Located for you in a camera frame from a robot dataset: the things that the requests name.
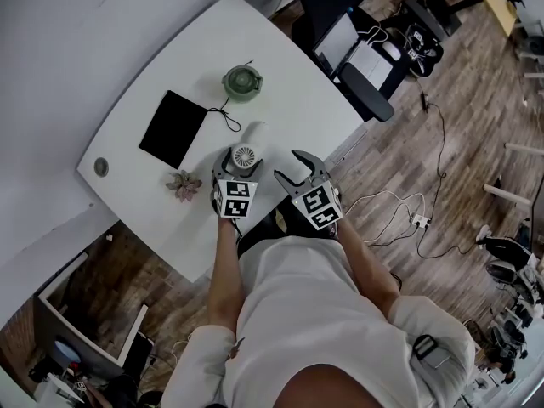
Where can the white computer mouse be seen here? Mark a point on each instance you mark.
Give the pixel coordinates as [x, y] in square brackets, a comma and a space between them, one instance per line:
[391, 50]

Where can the white open shelf unit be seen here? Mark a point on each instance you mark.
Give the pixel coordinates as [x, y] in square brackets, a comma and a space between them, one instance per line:
[98, 313]

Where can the white power strip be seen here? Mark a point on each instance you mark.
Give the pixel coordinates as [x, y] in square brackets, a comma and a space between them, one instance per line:
[421, 220]

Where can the light wooden desk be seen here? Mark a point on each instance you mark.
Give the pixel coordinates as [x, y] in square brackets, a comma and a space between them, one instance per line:
[495, 2]

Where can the person's right forearm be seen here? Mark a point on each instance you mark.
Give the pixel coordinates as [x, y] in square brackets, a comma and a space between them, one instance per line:
[367, 266]

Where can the person's black trousers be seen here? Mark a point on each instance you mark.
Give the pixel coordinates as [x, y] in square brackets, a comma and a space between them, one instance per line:
[263, 232]

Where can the black office chair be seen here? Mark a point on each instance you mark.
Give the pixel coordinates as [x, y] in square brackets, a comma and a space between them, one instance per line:
[365, 96]

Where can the person's left forearm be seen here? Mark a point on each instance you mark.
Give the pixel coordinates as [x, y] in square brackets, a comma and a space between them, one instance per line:
[224, 270]

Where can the small pink-green succulent plant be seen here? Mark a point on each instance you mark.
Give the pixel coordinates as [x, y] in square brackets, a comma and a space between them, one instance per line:
[183, 184]

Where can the person's white shirt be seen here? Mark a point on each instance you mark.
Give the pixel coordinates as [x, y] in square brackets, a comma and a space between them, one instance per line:
[314, 321]

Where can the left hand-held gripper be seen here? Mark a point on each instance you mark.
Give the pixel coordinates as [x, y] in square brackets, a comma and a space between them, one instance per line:
[236, 198]

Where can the open laptop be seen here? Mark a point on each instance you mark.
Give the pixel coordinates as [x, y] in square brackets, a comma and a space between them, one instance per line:
[340, 43]

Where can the round grey desk grommet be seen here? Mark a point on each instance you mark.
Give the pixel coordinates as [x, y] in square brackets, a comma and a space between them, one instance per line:
[101, 166]

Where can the small white handheld fan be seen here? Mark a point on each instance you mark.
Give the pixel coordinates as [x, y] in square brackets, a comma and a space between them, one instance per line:
[246, 156]

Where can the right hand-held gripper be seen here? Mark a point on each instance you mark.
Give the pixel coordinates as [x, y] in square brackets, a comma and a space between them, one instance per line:
[319, 204]

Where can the white furniture frame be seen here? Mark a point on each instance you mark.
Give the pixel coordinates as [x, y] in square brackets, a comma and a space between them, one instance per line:
[516, 177]

